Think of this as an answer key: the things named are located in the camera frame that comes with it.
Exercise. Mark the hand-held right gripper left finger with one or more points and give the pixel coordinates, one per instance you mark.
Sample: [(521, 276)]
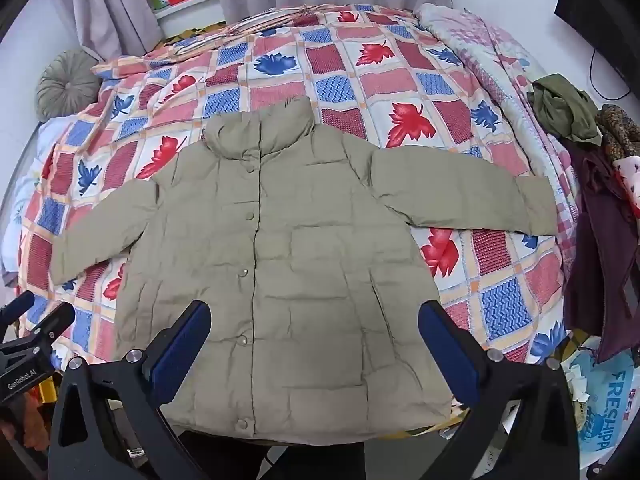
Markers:
[(180, 350)]

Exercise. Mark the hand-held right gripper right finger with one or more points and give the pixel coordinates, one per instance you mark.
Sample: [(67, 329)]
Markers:
[(450, 350)]

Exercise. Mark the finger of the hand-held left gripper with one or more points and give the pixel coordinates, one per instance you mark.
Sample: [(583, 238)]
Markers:
[(47, 327), (17, 310)]

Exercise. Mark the beige puffer jacket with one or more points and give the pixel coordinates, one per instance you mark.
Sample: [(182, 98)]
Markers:
[(300, 260)]

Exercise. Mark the light blue bed sheet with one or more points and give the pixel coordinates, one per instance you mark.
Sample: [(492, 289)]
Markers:
[(25, 170)]

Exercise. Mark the blue white plastic bag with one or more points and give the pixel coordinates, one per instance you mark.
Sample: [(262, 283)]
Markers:
[(605, 400)]

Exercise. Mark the maroon garment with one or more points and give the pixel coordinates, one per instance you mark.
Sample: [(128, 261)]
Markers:
[(600, 260)]

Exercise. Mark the round grey-green cushion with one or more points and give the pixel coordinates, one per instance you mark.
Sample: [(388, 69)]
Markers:
[(65, 85)]

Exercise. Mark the pink floral cloth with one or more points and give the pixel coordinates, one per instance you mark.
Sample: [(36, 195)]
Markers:
[(630, 185)]

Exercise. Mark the olive green garment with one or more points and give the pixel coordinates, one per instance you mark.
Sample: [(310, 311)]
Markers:
[(565, 110)]

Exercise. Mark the leaf-print checked blanket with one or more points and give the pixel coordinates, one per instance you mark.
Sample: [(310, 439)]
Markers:
[(380, 90)]

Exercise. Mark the leopard-print cloth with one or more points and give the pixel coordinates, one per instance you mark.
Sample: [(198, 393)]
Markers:
[(620, 130)]

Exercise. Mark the pink white patterned quilt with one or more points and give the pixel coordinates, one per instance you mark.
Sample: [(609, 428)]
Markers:
[(500, 65)]

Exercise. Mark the striped folded cloth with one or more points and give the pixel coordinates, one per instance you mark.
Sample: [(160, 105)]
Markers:
[(250, 27)]

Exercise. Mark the black monitor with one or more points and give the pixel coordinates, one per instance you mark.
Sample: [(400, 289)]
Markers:
[(600, 0)]

